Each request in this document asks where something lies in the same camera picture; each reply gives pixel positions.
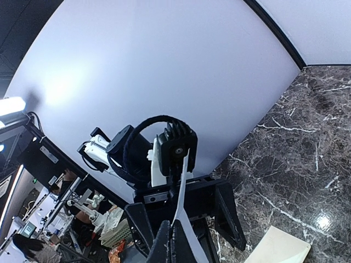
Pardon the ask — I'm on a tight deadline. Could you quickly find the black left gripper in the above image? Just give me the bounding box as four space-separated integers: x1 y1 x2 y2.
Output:
124 176 246 256

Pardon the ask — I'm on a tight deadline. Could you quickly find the black left frame post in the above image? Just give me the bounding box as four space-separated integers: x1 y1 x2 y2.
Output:
244 0 307 70

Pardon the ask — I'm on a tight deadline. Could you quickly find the white sticker sheet with seals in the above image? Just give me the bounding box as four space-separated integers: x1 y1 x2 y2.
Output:
172 150 208 262

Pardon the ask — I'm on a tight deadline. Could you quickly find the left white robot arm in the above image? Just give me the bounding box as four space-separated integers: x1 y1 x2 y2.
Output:
78 115 247 262

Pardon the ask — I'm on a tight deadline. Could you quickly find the plastic basket in background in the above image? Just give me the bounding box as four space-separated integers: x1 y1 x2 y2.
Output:
99 218 132 248

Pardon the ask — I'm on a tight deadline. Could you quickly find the pink envelope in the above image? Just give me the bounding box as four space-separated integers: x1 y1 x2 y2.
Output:
245 226 311 263

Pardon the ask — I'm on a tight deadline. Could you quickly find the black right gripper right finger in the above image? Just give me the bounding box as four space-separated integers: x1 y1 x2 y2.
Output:
170 220 196 263

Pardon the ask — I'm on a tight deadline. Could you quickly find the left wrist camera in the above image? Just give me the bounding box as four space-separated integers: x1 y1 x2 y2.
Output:
147 120 198 187

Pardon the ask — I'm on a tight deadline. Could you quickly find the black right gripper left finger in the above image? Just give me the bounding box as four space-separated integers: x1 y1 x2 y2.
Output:
147 220 171 263

